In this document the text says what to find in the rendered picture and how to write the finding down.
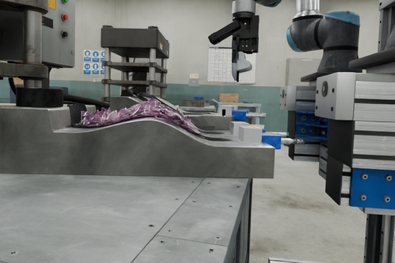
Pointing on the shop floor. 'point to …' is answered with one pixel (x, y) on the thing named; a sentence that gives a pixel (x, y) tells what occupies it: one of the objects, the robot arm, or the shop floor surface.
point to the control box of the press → (59, 43)
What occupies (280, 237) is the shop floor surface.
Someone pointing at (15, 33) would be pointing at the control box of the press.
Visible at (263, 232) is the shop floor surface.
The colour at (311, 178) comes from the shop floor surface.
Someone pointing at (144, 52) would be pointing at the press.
